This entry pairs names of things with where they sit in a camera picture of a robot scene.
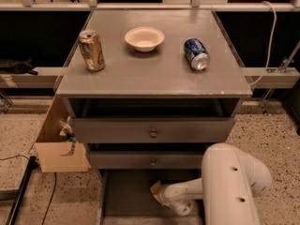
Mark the yellow sponge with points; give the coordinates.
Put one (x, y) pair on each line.
(155, 189)

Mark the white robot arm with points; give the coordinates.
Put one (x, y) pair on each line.
(231, 180)

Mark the grey drawer cabinet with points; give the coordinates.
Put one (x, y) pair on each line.
(156, 84)

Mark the grey top drawer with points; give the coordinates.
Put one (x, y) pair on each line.
(152, 130)

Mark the grey drawer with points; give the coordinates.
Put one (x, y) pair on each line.
(152, 130)
(146, 159)
(127, 199)

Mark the grey middle drawer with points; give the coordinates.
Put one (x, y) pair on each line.
(146, 159)

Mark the grey bottom drawer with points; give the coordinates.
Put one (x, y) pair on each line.
(127, 199)

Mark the white bowl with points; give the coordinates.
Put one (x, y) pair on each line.
(144, 39)

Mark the blue soda can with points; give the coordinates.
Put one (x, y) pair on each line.
(196, 54)

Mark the gold soda can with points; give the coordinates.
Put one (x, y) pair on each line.
(91, 50)

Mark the cardboard box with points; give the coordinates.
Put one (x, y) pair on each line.
(55, 152)

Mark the black metal floor bar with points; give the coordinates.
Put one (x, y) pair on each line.
(31, 165)

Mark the black object on shelf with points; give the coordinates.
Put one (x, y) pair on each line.
(8, 66)

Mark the metal shelf bracket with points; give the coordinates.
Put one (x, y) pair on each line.
(283, 76)

